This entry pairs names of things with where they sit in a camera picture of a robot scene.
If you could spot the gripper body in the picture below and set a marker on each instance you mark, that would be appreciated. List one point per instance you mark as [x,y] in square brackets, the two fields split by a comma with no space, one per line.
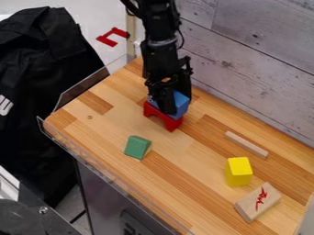
[161,62]

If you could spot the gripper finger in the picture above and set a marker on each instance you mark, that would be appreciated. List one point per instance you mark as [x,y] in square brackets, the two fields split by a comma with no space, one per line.
[186,88]
[167,101]

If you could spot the blue rectangle block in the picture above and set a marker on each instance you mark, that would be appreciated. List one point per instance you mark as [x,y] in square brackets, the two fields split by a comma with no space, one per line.
[181,104]

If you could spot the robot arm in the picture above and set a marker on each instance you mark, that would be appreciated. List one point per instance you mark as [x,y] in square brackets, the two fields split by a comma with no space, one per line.
[157,18]

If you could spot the red arch block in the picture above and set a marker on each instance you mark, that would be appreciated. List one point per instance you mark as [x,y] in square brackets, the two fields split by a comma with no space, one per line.
[160,117]

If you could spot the green wedge block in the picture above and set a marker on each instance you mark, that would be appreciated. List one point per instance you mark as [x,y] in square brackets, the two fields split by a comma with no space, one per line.
[137,147]

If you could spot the red clamp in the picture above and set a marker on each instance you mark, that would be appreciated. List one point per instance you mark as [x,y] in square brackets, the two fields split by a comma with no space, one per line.
[110,36]

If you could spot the plain wooden stick block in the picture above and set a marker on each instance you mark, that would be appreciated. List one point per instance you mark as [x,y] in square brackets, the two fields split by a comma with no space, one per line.
[246,144]

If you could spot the yellow block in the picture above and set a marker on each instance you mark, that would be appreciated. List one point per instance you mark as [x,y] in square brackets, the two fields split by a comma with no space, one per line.
[238,171]

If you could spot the black bag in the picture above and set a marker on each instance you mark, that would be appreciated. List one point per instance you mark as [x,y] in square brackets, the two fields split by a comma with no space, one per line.
[37,91]

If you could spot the wooden block with red mark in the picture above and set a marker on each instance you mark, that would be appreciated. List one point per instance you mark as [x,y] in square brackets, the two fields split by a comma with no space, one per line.
[257,202]

